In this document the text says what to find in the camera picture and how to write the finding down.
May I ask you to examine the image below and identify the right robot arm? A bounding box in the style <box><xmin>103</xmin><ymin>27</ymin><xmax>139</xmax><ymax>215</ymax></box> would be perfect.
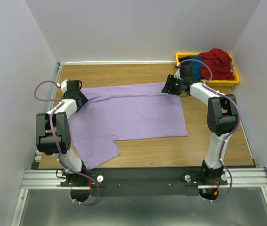
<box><xmin>161</xmin><ymin>65</ymin><xmax>241</xmax><ymax>185</ymax></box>

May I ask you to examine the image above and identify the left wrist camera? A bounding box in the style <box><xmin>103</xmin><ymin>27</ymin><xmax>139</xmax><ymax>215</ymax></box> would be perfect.
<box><xmin>55</xmin><ymin>80</ymin><xmax>68</xmax><ymax>93</ymax></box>

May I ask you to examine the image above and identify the purple cable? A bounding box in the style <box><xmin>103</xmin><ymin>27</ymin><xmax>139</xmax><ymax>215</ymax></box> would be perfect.
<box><xmin>175</xmin><ymin>58</ymin><xmax>240</xmax><ymax>203</ymax></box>
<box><xmin>34</xmin><ymin>80</ymin><xmax>101</xmax><ymax>206</ymax></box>

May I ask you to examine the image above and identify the black t shirt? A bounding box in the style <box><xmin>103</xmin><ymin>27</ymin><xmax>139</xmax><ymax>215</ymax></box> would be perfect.
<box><xmin>178</xmin><ymin>56</ymin><xmax>190</xmax><ymax>66</ymax></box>

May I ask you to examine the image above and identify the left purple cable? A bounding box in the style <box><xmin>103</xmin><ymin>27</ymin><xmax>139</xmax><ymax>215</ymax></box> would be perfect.
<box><xmin>34</xmin><ymin>80</ymin><xmax>101</xmax><ymax>206</ymax></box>

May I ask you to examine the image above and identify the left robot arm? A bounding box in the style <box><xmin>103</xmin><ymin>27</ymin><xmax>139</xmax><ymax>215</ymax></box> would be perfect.
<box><xmin>34</xmin><ymin>80</ymin><xmax>92</xmax><ymax>186</ymax></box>

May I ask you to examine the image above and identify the black mounting base plate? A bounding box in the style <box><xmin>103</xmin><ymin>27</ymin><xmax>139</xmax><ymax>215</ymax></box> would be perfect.
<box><xmin>60</xmin><ymin>167</ymin><xmax>228</xmax><ymax>201</ymax></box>

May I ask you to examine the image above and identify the blue t shirt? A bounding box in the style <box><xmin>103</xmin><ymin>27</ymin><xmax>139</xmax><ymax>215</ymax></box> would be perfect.
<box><xmin>189</xmin><ymin>55</ymin><xmax>204</xmax><ymax>80</ymax></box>

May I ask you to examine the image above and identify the purple t shirt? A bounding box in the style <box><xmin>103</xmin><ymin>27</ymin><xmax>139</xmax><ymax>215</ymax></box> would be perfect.
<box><xmin>69</xmin><ymin>82</ymin><xmax>188</xmax><ymax>170</ymax></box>

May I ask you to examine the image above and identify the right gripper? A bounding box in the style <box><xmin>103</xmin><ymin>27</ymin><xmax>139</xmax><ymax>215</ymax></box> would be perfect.
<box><xmin>160</xmin><ymin>74</ymin><xmax>183</xmax><ymax>96</ymax></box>

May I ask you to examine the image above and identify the red t shirt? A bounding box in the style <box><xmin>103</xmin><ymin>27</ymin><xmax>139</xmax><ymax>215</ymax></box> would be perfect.
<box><xmin>198</xmin><ymin>48</ymin><xmax>235</xmax><ymax>81</ymax></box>

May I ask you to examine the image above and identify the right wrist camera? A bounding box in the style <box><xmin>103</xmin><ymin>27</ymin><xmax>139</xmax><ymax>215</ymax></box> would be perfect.
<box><xmin>174</xmin><ymin>63</ymin><xmax>181</xmax><ymax>80</ymax></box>

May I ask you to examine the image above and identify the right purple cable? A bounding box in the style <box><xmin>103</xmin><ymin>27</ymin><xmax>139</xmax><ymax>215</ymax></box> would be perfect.
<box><xmin>175</xmin><ymin>58</ymin><xmax>240</xmax><ymax>203</ymax></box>

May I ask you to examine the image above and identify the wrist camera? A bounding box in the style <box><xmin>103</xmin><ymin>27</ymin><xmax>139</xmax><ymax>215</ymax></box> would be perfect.
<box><xmin>174</xmin><ymin>63</ymin><xmax>181</xmax><ymax>80</ymax></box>
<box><xmin>55</xmin><ymin>80</ymin><xmax>68</xmax><ymax>93</ymax></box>

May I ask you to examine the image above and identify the yellow plastic bin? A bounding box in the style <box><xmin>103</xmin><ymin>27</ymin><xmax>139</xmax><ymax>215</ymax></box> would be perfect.
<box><xmin>175</xmin><ymin>52</ymin><xmax>240</xmax><ymax>87</ymax></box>

